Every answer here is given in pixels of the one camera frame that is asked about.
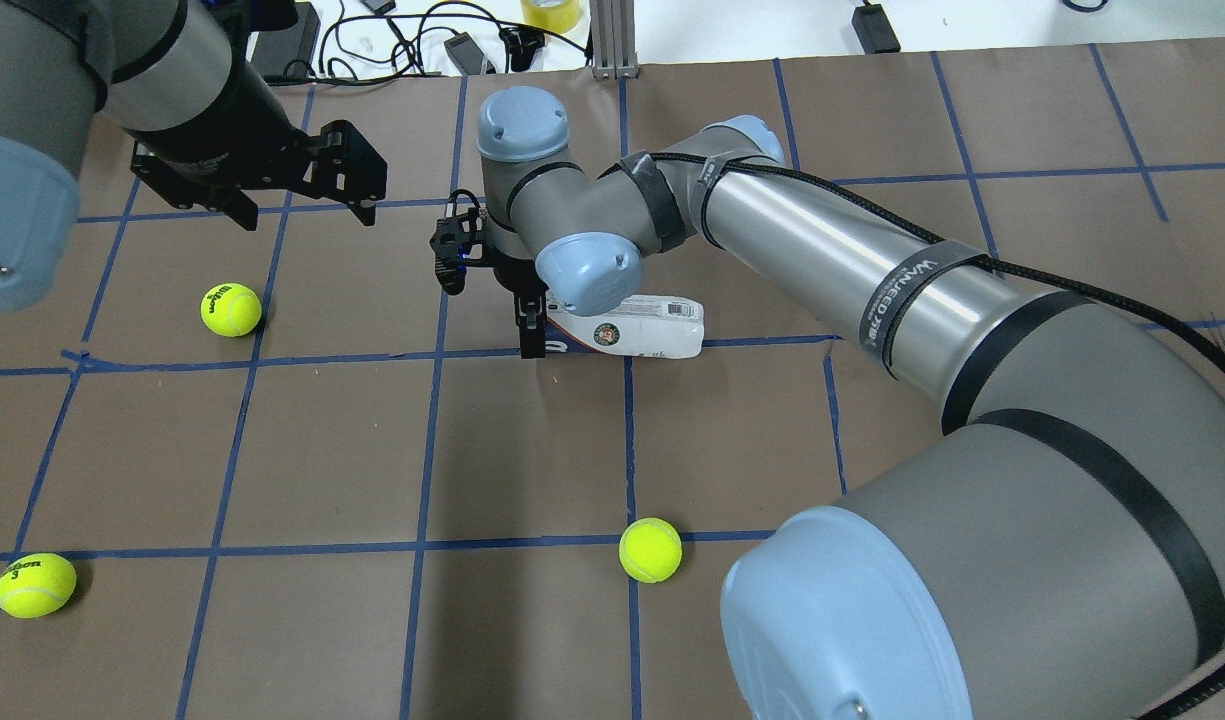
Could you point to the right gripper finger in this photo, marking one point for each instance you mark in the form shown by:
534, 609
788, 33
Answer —
530, 313

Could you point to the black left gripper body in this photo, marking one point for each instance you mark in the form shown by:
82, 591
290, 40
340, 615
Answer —
234, 132

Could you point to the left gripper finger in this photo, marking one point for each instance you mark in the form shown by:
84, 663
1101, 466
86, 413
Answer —
344, 167
235, 205

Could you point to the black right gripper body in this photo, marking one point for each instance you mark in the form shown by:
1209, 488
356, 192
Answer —
513, 272

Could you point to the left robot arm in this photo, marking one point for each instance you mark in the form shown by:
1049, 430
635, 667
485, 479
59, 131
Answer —
174, 75

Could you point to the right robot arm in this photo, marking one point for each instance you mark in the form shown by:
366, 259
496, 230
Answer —
1043, 532

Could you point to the front tennis ball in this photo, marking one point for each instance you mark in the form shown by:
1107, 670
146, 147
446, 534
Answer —
231, 310

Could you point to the tennis ball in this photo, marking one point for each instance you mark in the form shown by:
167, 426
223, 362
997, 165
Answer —
650, 550
36, 585
231, 310

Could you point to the centre tennis ball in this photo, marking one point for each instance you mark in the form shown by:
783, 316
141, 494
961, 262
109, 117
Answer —
650, 550

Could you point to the far side tennis ball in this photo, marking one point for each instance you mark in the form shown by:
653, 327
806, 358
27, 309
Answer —
36, 585

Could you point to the black power adapter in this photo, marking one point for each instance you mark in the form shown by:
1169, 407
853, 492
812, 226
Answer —
285, 33

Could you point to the yellow tape roll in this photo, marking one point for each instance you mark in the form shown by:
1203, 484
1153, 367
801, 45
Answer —
556, 16

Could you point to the aluminium frame post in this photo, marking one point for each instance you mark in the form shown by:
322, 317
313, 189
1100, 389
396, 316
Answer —
613, 39

